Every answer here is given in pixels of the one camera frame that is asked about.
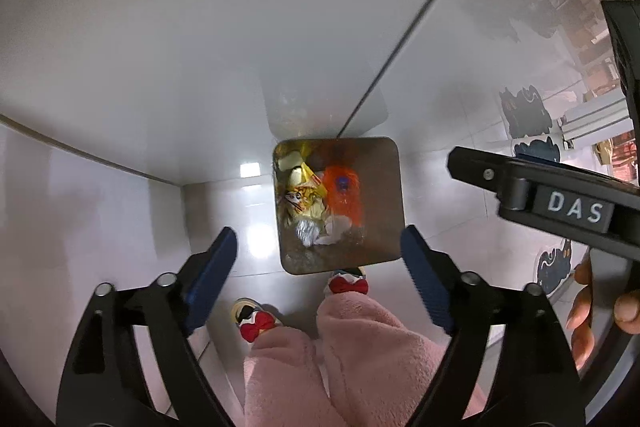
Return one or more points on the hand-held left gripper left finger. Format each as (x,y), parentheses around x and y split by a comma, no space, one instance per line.
(212,279)

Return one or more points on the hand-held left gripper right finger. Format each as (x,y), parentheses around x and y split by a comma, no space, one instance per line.
(425,279)

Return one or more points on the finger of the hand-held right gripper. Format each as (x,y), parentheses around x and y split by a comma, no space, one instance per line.
(627,57)
(475,169)

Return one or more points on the square steel bin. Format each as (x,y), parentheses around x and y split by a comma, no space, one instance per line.
(380,207)

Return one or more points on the silver foil wrapper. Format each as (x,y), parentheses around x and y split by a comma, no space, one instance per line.
(306,233)

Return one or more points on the yellow snack wrapper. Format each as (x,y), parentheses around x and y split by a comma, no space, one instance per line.
(302,199)

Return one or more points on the pale yellow paper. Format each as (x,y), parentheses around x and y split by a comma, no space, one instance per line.
(290,162)

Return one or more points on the person's right hand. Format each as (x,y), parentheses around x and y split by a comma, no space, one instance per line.
(582,317)

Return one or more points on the slipper with red bow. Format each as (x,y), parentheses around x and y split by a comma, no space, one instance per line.
(348,282)
(255,322)

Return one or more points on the black cat floor sticker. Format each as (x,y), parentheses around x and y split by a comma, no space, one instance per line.
(537,151)
(525,112)
(555,267)

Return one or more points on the pink fleece pants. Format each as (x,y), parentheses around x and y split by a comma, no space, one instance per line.
(360,367)

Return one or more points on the aluminium frame rail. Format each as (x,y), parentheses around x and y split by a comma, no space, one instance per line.
(595,119)

